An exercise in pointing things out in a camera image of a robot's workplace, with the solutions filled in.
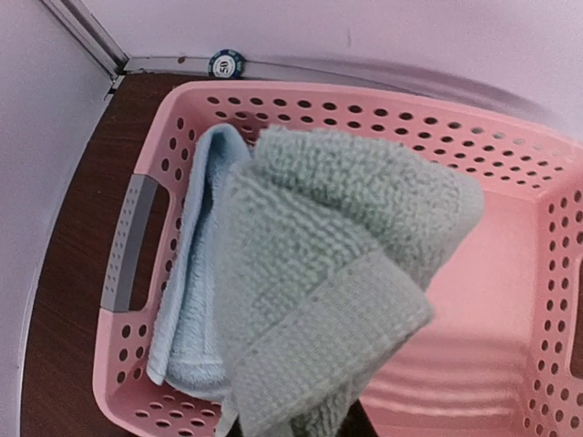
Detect green towel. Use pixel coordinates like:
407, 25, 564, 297
214, 126, 485, 436

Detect blue poker chip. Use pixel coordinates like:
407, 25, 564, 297
208, 49, 246, 79

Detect pink plastic basket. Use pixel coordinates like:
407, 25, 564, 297
93, 81, 582, 436

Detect light blue towel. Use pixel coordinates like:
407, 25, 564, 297
147, 124, 251, 401

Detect left aluminium post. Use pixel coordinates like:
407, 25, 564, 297
40, 0, 128, 81

